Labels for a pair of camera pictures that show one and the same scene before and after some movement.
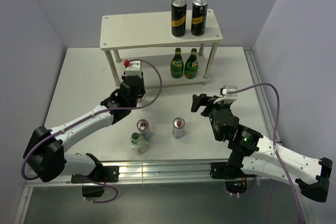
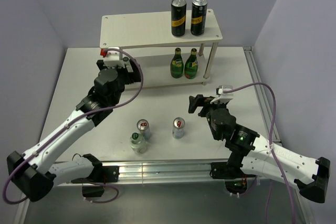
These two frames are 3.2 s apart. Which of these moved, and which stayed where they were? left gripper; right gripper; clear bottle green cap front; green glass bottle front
Moved: left gripper
Stayed: clear bottle green cap front; green glass bottle front; right gripper
